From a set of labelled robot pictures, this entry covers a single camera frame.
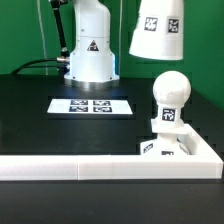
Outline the white lamp base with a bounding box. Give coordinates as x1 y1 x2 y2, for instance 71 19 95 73
139 118 192 157

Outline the white lamp bulb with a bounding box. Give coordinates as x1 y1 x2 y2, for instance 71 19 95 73
153 71 191 128

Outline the white lamp shade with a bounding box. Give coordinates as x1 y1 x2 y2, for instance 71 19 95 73
129 0 184 60

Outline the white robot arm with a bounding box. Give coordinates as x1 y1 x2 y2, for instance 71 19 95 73
64 0 119 88

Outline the white marker sheet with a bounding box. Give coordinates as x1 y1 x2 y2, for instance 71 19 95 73
47 99 132 115

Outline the white L-shaped fence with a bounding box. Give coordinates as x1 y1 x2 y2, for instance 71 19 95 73
0 124 223 181

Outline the black cable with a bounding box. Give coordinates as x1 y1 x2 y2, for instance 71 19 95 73
9 58 70 75

